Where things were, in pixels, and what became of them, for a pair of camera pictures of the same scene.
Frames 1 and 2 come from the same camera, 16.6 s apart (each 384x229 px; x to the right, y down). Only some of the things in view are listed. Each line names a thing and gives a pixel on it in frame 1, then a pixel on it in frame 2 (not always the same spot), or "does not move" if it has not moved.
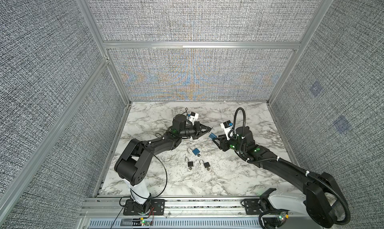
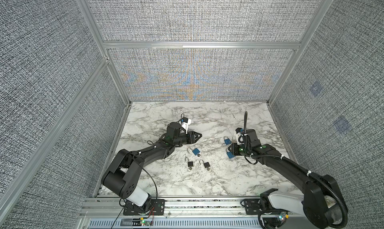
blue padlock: x=212 y=136 → x=229 y=154
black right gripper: x=223 y=142 → x=233 y=150
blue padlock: x=195 y=151 does not move
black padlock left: x=190 y=163 does not move
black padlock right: x=206 y=164 does not move
